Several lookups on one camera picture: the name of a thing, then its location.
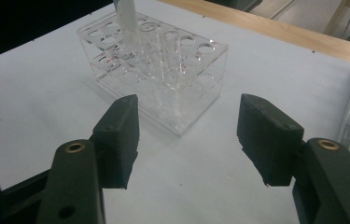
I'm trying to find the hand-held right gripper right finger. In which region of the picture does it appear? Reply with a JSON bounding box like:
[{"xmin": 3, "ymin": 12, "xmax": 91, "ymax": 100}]
[{"xmin": 236, "ymin": 92, "xmax": 305, "ymax": 187}]

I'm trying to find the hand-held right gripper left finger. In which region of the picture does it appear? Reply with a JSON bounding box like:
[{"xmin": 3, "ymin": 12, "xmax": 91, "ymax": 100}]
[{"xmin": 90, "ymin": 93, "xmax": 140, "ymax": 190}]

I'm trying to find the clear acrylic tube rack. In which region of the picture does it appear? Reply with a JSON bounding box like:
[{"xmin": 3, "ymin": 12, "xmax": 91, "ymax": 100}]
[{"xmin": 77, "ymin": 8, "xmax": 229, "ymax": 136}]

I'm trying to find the orange cap test tube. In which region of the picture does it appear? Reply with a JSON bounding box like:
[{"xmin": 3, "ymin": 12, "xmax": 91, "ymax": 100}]
[{"xmin": 112, "ymin": 0, "xmax": 143, "ymax": 55}]

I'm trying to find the dark grey cabinet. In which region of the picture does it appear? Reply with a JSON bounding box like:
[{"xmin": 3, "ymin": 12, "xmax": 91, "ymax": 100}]
[{"xmin": 204, "ymin": 0, "xmax": 264, "ymax": 13}]

